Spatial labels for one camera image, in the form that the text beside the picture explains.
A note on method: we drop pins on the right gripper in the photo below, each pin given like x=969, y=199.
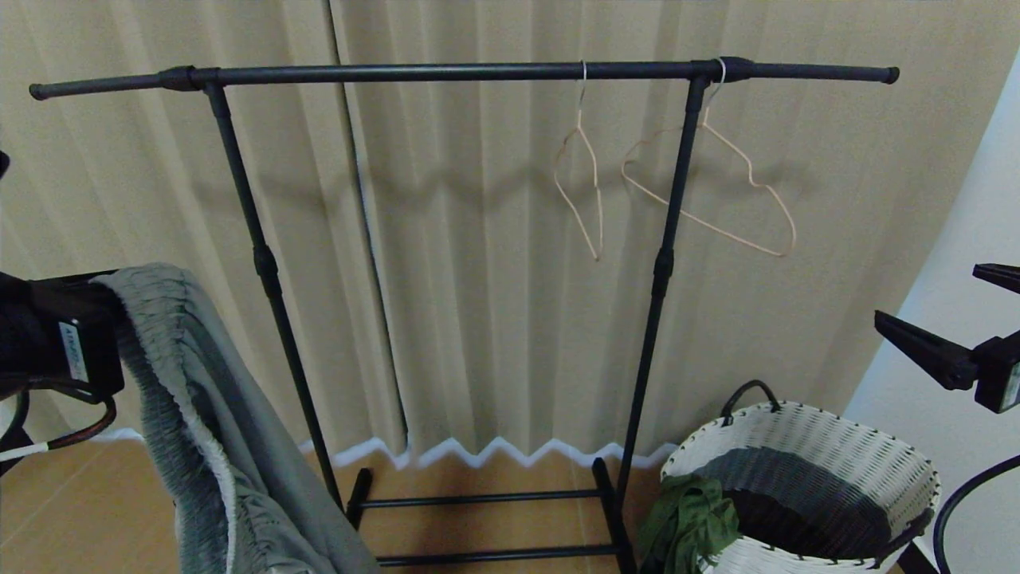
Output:
x=998, y=371

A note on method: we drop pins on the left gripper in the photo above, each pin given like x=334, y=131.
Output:
x=48, y=335

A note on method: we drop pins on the pale grey shorts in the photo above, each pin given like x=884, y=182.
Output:
x=215, y=414

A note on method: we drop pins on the pink clothes hanger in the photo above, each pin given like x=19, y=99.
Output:
x=598, y=215
x=733, y=233

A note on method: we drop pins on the green shirt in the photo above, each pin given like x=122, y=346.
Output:
x=685, y=526

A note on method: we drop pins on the white laundry basket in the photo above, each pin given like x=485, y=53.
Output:
x=837, y=446

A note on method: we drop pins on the black clothes rack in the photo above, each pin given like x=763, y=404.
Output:
x=398, y=73

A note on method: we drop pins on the beige curtain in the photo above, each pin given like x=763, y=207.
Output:
x=478, y=239

